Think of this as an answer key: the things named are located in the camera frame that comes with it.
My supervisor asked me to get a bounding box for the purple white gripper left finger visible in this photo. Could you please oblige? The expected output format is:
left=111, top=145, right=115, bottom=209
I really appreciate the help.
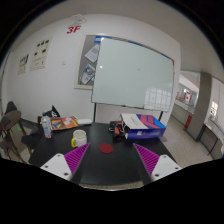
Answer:
left=41, top=143, right=89, bottom=181

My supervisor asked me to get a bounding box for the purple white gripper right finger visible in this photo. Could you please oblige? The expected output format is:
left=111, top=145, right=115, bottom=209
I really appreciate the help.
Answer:
left=134, top=144, right=181, bottom=181

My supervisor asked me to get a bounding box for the clear plastic water bottle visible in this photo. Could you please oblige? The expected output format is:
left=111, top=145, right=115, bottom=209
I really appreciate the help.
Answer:
left=41, top=116, right=52, bottom=138

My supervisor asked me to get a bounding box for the colourful orange book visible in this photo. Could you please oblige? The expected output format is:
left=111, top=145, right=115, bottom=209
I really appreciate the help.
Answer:
left=50, top=116, right=79, bottom=130

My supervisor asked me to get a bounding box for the red round coaster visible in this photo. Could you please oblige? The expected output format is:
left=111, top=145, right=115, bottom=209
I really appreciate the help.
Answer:
left=99, top=143, right=113, bottom=154

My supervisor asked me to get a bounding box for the blue white paper bag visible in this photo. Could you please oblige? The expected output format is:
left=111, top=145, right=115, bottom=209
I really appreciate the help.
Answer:
left=121, top=113, right=166, bottom=139

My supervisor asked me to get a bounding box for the black bag behind table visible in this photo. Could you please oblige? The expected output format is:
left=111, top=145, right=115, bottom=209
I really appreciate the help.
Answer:
left=42, top=107, right=60, bottom=118

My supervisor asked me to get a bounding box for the black red tool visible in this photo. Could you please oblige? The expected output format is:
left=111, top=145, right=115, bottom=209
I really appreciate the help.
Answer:
left=109, top=121, right=125, bottom=138

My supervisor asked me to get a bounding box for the brown wooden chair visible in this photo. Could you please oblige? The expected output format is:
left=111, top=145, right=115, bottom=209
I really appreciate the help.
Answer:
left=0, top=110, right=27, bottom=163

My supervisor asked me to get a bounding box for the grey notice board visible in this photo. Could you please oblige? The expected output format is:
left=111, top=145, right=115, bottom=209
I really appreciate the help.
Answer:
left=75, top=35, right=100, bottom=90

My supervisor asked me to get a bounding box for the large whiteboard on stand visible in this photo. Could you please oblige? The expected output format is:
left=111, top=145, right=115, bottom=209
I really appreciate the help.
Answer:
left=92, top=38, right=174, bottom=124

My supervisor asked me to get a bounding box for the white mug yellow handle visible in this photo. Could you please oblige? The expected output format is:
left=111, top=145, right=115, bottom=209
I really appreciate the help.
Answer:
left=71, top=129, right=87, bottom=148

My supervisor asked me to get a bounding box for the wall poster left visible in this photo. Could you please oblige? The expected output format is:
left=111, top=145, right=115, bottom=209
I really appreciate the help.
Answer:
left=17, top=54, right=29, bottom=75

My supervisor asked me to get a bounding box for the wall poster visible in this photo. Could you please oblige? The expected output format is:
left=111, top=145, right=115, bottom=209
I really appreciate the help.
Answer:
left=30, top=37, right=53, bottom=71
left=17, top=54, right=29, bottom=75

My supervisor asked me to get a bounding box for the wall poster right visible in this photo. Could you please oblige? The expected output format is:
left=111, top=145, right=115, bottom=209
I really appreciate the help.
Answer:
left=30, top=37, right=53, bottom=71

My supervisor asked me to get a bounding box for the red 3F wall sign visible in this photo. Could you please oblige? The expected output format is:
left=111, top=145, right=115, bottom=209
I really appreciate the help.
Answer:
left=66, top=25, right=81, bottom=35

